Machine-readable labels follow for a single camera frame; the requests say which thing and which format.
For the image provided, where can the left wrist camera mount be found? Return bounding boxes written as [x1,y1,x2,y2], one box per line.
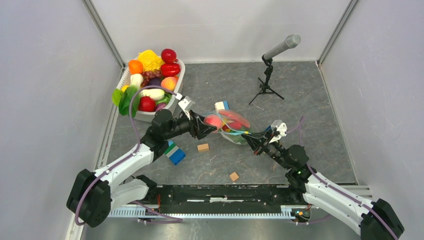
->
[175,93,195,120]

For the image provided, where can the clear zip top bag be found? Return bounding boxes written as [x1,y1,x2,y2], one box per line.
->
[203,109,259,145]

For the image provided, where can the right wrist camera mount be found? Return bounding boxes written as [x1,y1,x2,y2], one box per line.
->
[269,119,288,144]

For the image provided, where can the purple cable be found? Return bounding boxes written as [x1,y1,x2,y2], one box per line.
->
[74,85,183,227]
[284,115,400,240]

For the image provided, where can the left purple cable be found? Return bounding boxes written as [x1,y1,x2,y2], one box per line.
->
[74,85,183,227]

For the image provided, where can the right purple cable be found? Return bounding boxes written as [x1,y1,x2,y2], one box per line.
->
[284,115,400,240]

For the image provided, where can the orange toy pepper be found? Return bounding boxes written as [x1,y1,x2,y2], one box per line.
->
[128,59,144,75]

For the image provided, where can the black tripod mic stand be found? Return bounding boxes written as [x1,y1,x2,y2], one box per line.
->
[248,55,285,105]

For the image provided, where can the white green toy leek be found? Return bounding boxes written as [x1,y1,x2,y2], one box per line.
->
[129,73,144,89]

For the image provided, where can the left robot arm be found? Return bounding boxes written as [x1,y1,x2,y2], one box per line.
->
[66,109,217,228]

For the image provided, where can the purple toy onion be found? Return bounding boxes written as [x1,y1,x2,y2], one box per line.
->
[155,102,167,112]

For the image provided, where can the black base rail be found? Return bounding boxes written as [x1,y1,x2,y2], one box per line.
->
[140,184,308,214]

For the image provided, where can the small red toy chili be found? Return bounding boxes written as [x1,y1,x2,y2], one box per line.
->
[222,121,243,133]

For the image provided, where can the orange toy peach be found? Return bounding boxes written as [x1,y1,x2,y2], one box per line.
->
[160,76,178,91]

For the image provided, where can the red toy bell pepper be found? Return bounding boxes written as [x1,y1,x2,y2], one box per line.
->
[160,62,181,77]

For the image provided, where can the blue green white brick stack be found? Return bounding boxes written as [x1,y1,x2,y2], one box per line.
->
[164,140,186,166]

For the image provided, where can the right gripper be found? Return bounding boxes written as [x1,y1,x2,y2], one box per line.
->
[241,128,291,170]

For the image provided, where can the red toy tomato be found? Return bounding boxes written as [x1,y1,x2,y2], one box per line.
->
[138,96,156,112]

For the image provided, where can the small wooden cube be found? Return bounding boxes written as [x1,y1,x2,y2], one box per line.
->
[229,171,240,182]

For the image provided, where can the grey microphone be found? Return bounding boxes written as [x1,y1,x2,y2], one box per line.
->
[262,34,302,61]

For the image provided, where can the purple toy grapes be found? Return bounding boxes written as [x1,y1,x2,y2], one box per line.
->
[141,70,164,87]

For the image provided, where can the pink toy peach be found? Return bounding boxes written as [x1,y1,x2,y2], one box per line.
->
[203,114,224,130]

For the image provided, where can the green toy bell pepper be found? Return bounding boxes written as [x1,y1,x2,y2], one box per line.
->
[229,135,248,145]

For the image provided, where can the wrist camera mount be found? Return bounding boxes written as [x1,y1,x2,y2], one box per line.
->
[269,119,288,144]
[175,93,195,120]

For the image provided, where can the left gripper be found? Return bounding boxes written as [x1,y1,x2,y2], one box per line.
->
[164,109,217,140]

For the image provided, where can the pink toy watermelon slice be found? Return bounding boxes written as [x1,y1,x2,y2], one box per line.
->
[217,109,251,128]

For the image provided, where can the long wooden block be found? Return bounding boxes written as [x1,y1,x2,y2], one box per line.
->
[197,143,210,153]

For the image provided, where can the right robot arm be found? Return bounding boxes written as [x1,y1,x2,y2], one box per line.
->
[241,129,405,240]

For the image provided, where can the red toy apple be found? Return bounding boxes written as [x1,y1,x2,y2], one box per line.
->
[161,48,177,64]

